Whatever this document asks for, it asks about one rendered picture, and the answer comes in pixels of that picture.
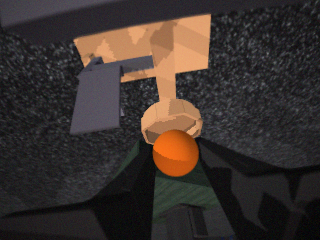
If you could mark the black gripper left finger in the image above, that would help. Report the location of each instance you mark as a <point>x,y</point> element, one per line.
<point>122,210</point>

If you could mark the orange ball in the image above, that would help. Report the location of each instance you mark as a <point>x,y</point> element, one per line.
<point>175,152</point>

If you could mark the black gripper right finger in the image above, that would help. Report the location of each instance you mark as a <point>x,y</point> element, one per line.
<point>261,201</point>

